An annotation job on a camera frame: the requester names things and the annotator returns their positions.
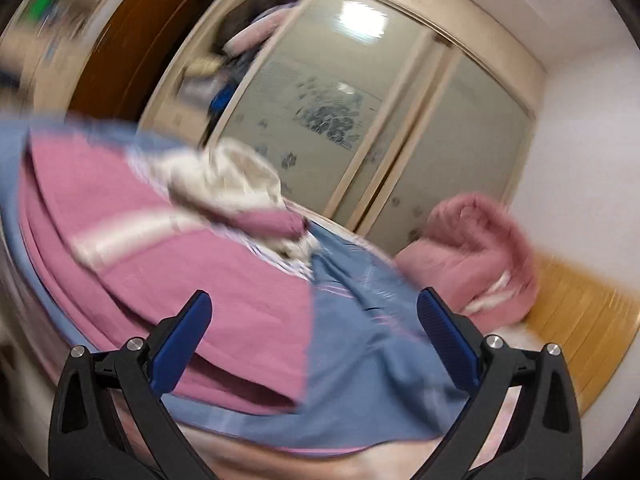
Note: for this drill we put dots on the blue garment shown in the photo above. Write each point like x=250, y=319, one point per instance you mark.
x=222, y=97

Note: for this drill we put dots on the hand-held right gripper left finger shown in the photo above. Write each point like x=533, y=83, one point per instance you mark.
x=182, y=345

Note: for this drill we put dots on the pink hanging garment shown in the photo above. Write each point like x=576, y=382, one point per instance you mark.
x=255, y=30

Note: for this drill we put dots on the pink folded quilt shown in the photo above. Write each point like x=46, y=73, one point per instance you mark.
x=470, y=260

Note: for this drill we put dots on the brown wooden door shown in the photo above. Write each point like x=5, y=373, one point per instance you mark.
x=130, y=45

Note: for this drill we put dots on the beige crumpled cloth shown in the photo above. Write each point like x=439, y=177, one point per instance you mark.
x=202, y=65

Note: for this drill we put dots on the beige bookshelf cabinet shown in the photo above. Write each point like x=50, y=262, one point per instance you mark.
x=60, y=15

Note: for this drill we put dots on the pink and cream hooded jacket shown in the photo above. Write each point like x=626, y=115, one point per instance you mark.
x=200, y=270

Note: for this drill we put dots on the blue striped blanket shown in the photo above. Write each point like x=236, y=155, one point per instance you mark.
x=370, y=360

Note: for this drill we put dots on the beige sliding door wardrobe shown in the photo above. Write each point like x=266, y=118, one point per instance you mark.
x=450, y=150

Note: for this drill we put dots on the wooden headboard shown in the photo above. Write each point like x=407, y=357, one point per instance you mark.
x=580, y=320

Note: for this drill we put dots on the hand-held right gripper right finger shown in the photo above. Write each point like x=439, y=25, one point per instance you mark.
x=447, y=340

